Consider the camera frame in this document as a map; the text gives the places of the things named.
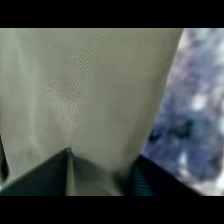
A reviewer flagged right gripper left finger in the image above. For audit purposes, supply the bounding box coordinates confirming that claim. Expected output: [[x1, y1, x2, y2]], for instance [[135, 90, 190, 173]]
[[0, 147, 73, 197]]

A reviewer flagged beige garment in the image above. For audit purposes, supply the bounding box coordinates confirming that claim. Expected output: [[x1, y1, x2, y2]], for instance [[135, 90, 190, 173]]
[[0, 28, 185, 197]]

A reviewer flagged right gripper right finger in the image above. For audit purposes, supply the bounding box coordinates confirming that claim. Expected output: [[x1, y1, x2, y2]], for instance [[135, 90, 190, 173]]
[[129, 153, 204, 197]]

